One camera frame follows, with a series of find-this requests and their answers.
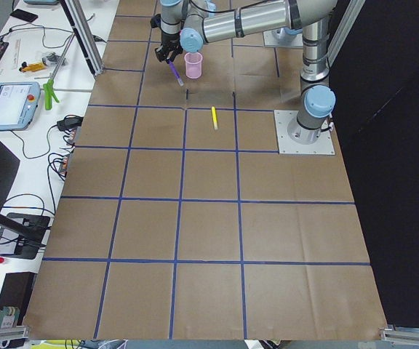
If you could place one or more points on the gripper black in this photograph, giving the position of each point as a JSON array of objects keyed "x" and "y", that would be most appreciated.
[{"x": 168, "y": 38}]

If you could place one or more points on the purple pen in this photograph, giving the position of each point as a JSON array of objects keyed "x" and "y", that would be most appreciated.
[{"x": 175, "y": 73}]

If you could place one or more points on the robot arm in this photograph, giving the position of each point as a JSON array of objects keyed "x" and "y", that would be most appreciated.
[{"x": 186, "y": 26}]

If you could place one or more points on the pink mesh cup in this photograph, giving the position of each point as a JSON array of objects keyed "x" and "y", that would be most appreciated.
[{"x": 193, "y": 64}]

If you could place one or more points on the yellow pen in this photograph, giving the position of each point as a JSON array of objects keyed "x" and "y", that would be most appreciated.
[{"x": 214, "y": 118}]

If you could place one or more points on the green grabber tool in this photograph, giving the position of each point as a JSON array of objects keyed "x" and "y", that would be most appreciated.
[{"x": 48, "y": 87}]

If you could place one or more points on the yellow toy vehicle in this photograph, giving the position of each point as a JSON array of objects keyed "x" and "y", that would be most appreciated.
[{"x": 32, "y": 67}]

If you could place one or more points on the black smartphone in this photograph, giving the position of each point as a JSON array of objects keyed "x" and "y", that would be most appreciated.
[{"x": 23, "y": 15}]

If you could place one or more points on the teach pendant tablet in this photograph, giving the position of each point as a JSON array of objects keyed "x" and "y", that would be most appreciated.
[{"x": 18, "y": 104}]

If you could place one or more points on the black monitor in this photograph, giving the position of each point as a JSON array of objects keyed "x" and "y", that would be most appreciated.
[{"x": 21, "y": 235}]

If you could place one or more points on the aluminium frame post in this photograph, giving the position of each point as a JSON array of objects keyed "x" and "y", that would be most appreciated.
[{"x": 78, "y": 22}]

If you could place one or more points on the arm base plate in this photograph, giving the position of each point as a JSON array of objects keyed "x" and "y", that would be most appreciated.
[
  {"x": 293, "y": 139},
  {"x": 283, "y": 38}
]

